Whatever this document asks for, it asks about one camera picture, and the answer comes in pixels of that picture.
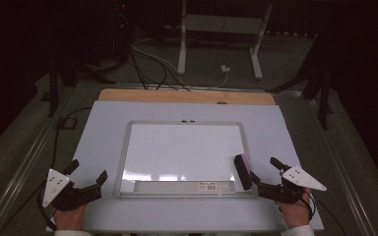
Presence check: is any person's right hand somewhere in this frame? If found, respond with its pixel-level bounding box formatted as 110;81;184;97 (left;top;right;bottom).
278;189;313;229

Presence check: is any white cable with plug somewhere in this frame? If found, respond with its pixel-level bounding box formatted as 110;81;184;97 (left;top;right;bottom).
130;43;231;90

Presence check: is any person's left hand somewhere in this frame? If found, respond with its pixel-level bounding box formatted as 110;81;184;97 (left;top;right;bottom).
52;203;89;232

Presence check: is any left hand-held gripper black cable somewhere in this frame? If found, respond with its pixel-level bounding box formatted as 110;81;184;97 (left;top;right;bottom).
36;106;94;232

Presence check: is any dark equipment rack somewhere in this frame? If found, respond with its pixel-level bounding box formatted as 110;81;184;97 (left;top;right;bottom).
90;0;136;68

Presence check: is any black tripod stand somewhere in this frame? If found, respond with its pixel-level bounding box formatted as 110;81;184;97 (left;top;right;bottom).
46;53;118;118
264;65;335;131

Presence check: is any large white sheet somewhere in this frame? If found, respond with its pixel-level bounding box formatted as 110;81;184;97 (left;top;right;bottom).
45;99;325;234

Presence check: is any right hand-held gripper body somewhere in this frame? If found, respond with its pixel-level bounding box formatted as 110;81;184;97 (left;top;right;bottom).
273;164;328;206

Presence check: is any black and purple eraser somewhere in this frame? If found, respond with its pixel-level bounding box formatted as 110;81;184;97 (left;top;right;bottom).
233;153;254;192

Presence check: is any white whiteboard with grey frame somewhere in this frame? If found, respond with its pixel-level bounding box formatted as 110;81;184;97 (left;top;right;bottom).
112;119;258;200

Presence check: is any hand-held gripper black cable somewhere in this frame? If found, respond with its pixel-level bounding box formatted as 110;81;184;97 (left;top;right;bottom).
36;106;94;232
303;193;348;236

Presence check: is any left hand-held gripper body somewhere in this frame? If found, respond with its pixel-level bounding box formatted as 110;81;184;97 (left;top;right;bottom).
41;168;86;212

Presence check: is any black floor cable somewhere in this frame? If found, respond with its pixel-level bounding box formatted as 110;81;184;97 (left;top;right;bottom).
128;48;192;91

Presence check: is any metal floor rail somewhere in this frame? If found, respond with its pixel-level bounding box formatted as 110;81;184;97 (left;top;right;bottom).
0;92;77;236
303;97;378;236

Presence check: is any right hand-held gripper black cable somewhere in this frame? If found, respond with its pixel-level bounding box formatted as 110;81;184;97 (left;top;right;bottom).
303;193;348;236

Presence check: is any white metal stand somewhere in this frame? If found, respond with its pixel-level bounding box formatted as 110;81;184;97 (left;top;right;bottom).
176;0;275;81

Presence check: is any black square floor plate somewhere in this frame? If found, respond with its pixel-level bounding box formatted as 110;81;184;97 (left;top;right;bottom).
55;116;79;130

